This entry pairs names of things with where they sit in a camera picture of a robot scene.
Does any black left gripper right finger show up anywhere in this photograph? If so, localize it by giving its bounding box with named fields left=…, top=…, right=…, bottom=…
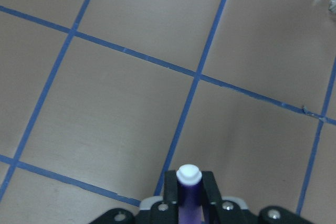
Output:
left=202, top=171, right=311, bottom=223

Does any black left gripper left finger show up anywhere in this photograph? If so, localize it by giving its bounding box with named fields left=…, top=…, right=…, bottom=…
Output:
left=92, top=170, right=179, bottom=223

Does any purple pen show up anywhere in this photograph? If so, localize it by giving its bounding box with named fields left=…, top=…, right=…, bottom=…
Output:
left=176, top=164, right=202, bottom=223

